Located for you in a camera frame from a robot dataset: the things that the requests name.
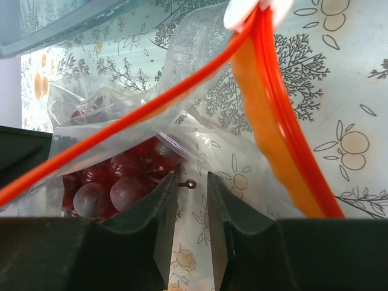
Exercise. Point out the clear zip top bag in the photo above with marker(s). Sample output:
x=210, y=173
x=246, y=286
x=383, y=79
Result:
x=191, y=266

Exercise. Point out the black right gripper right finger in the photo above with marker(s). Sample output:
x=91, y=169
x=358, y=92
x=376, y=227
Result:
x=253, y=252

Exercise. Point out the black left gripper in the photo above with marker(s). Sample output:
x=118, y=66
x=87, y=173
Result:
x=21, y=151

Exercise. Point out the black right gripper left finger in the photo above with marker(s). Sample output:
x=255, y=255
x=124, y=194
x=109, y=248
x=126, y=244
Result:
x=130, y=251

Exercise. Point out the teal transparent plastic tray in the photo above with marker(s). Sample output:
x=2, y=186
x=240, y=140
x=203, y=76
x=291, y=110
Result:
x=27, y=26

